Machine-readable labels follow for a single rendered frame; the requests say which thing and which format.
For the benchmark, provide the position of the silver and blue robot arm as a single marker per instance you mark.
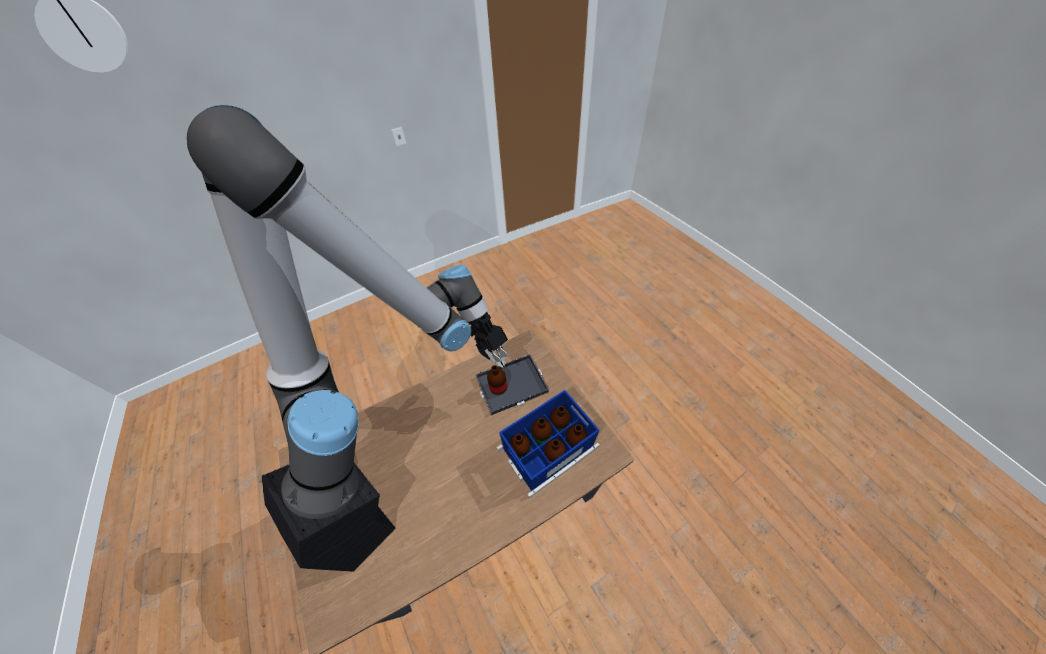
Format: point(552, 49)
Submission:
point(243, 160)

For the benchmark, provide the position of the grey flat bar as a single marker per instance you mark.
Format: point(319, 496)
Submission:
point(536, 490)

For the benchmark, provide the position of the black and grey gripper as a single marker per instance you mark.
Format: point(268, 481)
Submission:
point(494, 338)

